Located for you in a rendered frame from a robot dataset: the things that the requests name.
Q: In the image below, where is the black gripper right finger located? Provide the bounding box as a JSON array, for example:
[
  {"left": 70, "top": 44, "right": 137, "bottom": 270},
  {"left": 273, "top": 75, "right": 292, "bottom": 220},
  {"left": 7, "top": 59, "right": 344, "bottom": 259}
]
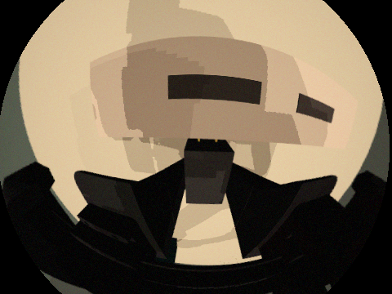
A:
[{"left": 225, "top": 163, "right": 337, "bottom": 259}]

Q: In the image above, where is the black two-prong plug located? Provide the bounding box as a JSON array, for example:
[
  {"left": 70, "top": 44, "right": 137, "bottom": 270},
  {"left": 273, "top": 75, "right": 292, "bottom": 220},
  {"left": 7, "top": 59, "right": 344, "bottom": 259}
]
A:
[{"left": 184, "top": 138, "right": 235, "bottom": 205}]

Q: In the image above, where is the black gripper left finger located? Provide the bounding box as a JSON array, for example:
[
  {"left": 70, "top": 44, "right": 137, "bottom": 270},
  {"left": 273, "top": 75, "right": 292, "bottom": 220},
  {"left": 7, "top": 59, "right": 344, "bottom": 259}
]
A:
[{"left": 74, "top": 158, "right": 185, "bottom": 259}]

